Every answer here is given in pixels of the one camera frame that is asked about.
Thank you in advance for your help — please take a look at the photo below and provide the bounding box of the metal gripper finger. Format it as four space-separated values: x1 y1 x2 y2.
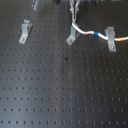
69 0 80 22

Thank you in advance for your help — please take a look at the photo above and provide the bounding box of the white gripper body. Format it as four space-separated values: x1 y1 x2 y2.
54 0 100 4

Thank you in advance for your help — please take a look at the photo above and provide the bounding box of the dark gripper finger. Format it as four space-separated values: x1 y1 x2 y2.
32 0 39 11

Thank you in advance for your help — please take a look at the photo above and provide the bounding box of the white cable with coloured bands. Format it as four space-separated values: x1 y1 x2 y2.
71 21 128 42

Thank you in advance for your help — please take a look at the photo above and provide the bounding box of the middle grey cable clip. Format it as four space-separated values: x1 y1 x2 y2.
66 27 79 46

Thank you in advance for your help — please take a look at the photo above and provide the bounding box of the grey cable clip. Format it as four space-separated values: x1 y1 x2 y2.
19 20 33 44
66 27 79 46
105 27 116 52

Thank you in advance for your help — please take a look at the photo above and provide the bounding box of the left grey cable clip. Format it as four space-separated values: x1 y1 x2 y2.
19 20 33 44

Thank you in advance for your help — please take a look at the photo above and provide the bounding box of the right grey cable clip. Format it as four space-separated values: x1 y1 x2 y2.
105 27 116 52

